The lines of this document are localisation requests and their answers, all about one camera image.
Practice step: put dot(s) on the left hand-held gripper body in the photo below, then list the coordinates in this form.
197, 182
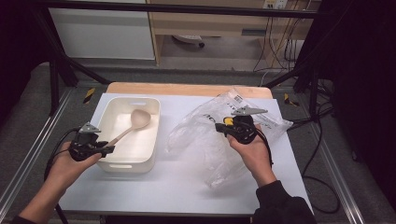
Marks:
82, 146

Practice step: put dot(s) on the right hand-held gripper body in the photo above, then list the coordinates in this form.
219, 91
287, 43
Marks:
244, 130

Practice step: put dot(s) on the clear smiley plastic bag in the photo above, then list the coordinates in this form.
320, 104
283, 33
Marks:
202, 146

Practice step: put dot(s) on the white plastic bin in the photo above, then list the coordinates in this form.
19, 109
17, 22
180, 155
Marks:
140, 146

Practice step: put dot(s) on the beige serving spoon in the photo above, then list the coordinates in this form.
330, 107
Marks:
140, 118

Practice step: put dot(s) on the person's left hand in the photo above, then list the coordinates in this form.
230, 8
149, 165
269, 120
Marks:
65, 168

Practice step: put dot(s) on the person's right hand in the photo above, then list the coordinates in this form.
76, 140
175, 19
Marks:
255, 158

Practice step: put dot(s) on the wooden table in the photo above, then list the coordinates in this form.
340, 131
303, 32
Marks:
155, 89

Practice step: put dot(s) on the white chair base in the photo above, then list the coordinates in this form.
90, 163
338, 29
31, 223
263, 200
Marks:
186, 38

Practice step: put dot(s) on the wooden desk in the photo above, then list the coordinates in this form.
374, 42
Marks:
199, 23

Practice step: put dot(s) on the white cabinet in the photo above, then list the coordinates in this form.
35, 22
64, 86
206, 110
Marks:
102, 34

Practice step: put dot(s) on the dark curtain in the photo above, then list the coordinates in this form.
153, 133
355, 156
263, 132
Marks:
15, 46
367, 77

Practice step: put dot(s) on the white power strip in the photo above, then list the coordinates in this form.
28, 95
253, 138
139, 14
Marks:
275, 3

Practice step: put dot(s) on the aluminium rail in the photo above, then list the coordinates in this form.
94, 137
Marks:
34, 146
337, 174

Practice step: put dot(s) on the black metal frame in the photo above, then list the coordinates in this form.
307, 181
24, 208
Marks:
186, 7

